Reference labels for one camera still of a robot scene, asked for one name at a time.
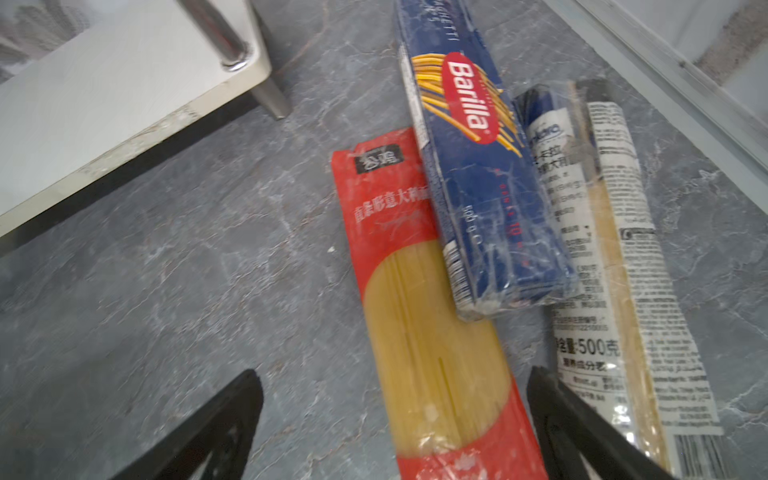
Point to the red spaghetti bag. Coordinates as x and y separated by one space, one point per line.
453 407

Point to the white two-tier shelf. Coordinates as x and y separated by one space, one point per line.
87 86

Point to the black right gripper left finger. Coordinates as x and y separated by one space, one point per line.
217 438

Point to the clear spaghetti bag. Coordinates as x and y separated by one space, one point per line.
623 344

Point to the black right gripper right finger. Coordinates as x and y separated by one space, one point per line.
571 434

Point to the dark blue Barilla pasta box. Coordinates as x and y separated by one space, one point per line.
498 233

